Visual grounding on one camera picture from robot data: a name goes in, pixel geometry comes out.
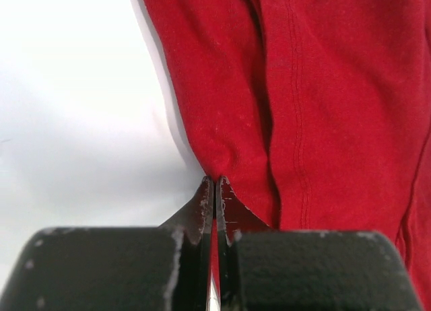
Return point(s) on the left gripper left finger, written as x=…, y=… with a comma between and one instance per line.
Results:
x=131, y=268

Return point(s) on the dark red t-shirt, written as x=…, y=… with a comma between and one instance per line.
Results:
x=317, y=111

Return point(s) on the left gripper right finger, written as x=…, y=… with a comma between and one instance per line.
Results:
x=265, y=269

